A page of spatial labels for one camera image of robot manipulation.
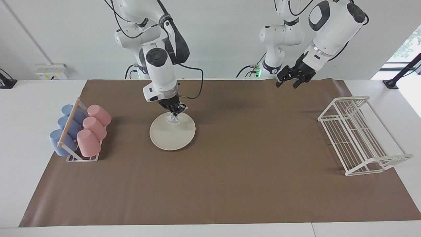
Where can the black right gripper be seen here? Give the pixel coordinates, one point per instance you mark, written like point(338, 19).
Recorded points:
point(169, 102)

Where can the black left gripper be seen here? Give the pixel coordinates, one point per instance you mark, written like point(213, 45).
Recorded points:
point(301, 69)

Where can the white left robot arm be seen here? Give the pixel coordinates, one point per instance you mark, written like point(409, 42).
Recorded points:
point(332, 26)

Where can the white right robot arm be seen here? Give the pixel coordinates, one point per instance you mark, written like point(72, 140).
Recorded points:
point(161, 72)

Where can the cream round plate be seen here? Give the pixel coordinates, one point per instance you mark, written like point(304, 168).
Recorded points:
point(171, 136)

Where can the green lit connector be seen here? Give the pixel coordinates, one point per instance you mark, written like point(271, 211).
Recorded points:
point(258, 69)

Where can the pink plastic cup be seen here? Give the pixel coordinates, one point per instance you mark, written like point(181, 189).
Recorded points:
point(95, 127)
point(88, 143)
point(99, 114)

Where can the brown table mat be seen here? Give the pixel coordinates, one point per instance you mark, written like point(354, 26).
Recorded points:
point(230, 184)

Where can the cup rack with wooden rod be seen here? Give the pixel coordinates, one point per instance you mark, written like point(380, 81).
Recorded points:
point(69, 122)

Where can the blue plastic cup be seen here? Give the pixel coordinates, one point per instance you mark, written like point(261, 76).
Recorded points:
point(64, 123)
point(67, 110)
point(57, 143)

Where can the black angled stand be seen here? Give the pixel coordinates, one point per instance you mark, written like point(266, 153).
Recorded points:
point(403, 70)

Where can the bright window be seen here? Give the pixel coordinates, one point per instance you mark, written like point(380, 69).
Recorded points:
point(411, 42)

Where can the white wall outlet box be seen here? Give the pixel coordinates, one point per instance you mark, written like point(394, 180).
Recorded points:
point(52, 71)

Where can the black table clamp mount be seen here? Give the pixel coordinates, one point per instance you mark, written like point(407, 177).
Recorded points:
point(7, 82)

